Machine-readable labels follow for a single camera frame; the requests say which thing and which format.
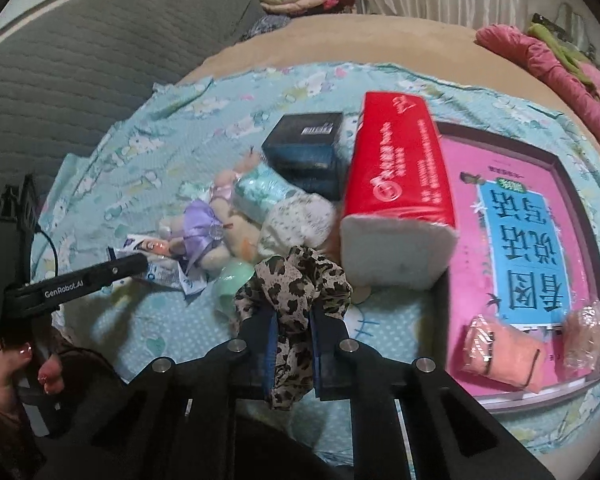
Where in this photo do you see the teal printed cloth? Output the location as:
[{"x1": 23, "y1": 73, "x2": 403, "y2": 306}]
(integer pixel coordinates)
[{"x1": 231, "y1": 164, "x2": 306, "y2": 223}]

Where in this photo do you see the plush toy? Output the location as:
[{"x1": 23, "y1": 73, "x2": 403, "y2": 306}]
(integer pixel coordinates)
[
  {"x1": 212, "y1": 150, "x2": 263, "y2": 211},
  {"x1": 157, "y1": 199, "x2": 261, "y2": 281}
]

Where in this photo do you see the dark patterned cloth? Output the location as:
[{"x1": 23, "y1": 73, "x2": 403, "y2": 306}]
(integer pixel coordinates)
[{"x1": 240, "y1": 14, "x2": 292, "y2": 42}]

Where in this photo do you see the teal cartoon printed blanket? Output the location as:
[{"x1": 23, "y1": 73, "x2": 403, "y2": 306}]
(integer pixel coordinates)
[{"x1": 30, "y1": 62, "x2": 600, "y2": 456}]

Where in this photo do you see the beige bed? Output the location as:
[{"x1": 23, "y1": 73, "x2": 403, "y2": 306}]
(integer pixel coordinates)
[{"x1": 180, "y1": 12, "x2": 600, "y2": 166}]

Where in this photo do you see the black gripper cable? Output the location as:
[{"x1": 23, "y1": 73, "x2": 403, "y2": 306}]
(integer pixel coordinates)
[{"x1": 32, "y1": 225, "x2": 61, "y2": 281}]

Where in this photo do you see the grey shallow box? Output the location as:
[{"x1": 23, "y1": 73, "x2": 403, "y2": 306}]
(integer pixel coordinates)
[{"x1": 430, "y1": 120, "x2": 600, "y2": 413}]

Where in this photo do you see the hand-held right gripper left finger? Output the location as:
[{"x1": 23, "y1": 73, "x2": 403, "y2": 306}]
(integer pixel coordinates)
[{"x1": 32, "y1": 305, "x2": 281, "y2": 480}]

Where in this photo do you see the plush toy in pink dress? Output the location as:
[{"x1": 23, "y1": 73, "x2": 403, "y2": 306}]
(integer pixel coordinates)
[{"x1": 212, "y1": 150, "x2": 263, "y2": 211}]

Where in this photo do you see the person's left hand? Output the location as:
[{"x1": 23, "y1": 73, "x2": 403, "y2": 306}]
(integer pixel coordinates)
[{"x1": 0, "y1": 342, "x2": 64, "y2": 431}]

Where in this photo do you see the orange towel in plastic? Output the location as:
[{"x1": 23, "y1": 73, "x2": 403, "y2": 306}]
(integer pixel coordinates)
[
  {"x1": 561, "y1": 300, "x2": 600, "y2": 379},
  {"x1": 455, "y1": 312, "x2": 547, "y2": 392}
]

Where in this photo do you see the green garment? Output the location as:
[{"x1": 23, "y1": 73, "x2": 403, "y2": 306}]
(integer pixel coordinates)
[{"x1": 527, "y1": 22, "x2": 600, "y2": 87}]

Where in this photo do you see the pink quilt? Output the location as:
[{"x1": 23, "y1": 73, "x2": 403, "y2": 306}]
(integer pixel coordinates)
[{"x1": 475, "y1": 24, "x2": 600, "y2": 161}]

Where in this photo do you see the white floral cloth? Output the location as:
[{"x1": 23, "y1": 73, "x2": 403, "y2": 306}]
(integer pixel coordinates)
[{"x1": 257, "y1": 195, "x2": 338, "y2": 263}]

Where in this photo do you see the person's left forearm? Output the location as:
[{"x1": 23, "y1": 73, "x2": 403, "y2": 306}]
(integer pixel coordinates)
[{"x1": 0, "y1": 402, "x2": 46, "y2": 480}]

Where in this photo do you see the white snack packet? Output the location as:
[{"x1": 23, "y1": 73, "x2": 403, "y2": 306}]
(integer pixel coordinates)
[{"x1": 107, "y1": 237, "x2": 206, "y2": 302}]

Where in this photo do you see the pink book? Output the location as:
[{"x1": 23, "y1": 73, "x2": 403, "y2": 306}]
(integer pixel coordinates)
[{"x1": 437, "y1": 135, "x2": 599, "y2": 402}]

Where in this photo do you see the grey quilted headboard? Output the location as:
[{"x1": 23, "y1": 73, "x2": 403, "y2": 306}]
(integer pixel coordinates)
[{"x1": 0, "y1": 0, "x2": 267, "y2": 241}]

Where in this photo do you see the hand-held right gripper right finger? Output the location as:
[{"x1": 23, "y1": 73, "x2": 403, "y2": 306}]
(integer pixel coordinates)
[{"x1": 309, "y1": 304, "x2": 556, "y2": 480}]

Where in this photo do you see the leopard print scrunchie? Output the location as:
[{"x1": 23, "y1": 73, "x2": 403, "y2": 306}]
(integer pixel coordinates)
[{"x1": 232, "y1": 246, "x2": 353, "y2": 411}]

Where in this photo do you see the red tissue pack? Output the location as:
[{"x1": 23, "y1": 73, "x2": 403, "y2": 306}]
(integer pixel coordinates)
[{"x1": 339, "y1": 91, "x2": 461, "y2": 291}]

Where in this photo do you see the dark cardboard box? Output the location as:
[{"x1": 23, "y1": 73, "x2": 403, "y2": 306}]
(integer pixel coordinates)
[{"x1": 261, "y1": 111, "x2": 346, "y2": 202}]

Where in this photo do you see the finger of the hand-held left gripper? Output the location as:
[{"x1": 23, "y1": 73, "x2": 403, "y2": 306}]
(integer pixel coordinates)
[{"x1": 2, "y1": 252, "x2": 149, "y2": 312}]

